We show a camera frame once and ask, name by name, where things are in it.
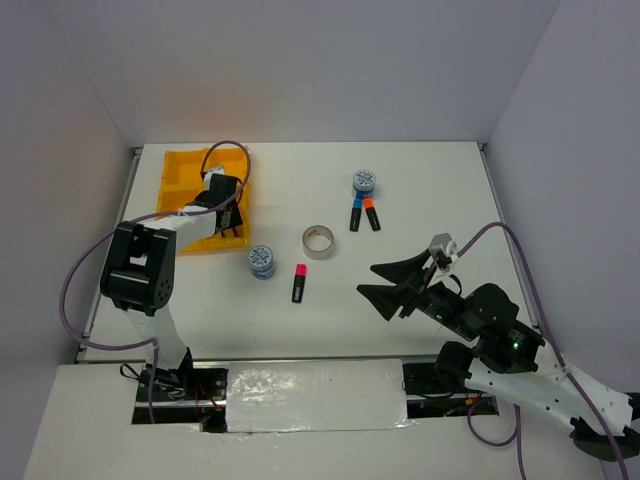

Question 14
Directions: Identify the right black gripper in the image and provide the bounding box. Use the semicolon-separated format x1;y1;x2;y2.
353;247;476;339

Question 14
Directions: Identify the blue-lidded round jar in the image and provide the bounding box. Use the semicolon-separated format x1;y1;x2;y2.
352;169;376;199
248;245;276;280

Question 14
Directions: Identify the clear tape roll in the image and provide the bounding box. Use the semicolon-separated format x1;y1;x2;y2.
301;225;335;261

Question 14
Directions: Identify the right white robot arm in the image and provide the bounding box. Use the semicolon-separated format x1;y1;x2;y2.
356;251;639;462

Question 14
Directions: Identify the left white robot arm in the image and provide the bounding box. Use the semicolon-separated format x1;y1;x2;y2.
100;168;243;399

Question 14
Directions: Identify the yellow four-compartment plastic bin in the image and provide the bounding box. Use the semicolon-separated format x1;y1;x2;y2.
157;145;250;255

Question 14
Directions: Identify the blue highlighter marker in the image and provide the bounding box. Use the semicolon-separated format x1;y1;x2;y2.
349;198;363;232

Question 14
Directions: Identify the orange highlighter marker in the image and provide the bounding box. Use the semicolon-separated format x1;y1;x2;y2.
363;197;381;232

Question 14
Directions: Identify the pink highlighter marker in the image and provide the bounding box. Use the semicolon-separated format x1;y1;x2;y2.
291;263;308;304

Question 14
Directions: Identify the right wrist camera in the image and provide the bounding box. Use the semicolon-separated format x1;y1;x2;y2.
428;233;458;272

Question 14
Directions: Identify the metal base rail plate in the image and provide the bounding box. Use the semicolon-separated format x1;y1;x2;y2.
120;357;498;434

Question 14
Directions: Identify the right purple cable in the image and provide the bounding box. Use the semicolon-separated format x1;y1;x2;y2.
452;222;631;480

